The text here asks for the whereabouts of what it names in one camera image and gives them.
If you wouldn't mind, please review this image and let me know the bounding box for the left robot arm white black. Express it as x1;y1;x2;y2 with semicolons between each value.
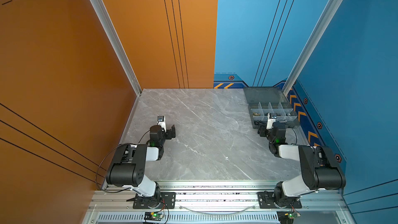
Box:
106;125;176;208

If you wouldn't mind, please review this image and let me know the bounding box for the right circuit board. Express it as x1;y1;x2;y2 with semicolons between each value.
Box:
277;212;301;224

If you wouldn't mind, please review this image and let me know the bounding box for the left aluminium frame post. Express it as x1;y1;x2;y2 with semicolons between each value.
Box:
89;0;142;97

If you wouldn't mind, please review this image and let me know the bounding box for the green circuit board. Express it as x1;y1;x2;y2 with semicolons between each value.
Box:
144;212;165;223

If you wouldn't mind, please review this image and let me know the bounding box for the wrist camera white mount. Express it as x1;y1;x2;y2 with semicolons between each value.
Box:
157;116;166;130
266;113;277;130

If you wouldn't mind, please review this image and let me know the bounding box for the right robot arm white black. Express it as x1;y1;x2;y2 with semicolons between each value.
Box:
258;121;346;208

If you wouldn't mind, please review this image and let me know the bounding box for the right aluminium frame post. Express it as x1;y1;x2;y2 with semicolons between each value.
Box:
282;0;343;96

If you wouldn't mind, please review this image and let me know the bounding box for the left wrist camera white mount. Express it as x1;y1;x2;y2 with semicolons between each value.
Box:
157;116;166;130

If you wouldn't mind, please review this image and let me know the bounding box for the aluminium front rail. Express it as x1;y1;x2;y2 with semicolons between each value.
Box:
83;180;354;224

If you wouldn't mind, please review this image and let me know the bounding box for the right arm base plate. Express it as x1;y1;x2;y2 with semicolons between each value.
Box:
257;191;302;209

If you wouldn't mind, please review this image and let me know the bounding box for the aluminium frame post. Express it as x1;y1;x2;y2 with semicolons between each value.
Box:
89;0;142;97
282;0;343;96

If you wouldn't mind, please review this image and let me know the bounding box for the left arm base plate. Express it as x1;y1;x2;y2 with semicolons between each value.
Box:
133;192;176;209

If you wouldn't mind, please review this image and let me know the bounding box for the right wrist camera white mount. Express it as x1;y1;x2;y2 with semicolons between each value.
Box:
266;113;277;130

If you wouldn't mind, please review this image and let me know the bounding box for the grey plastic organizer box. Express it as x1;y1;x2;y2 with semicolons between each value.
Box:
244;87;299;129

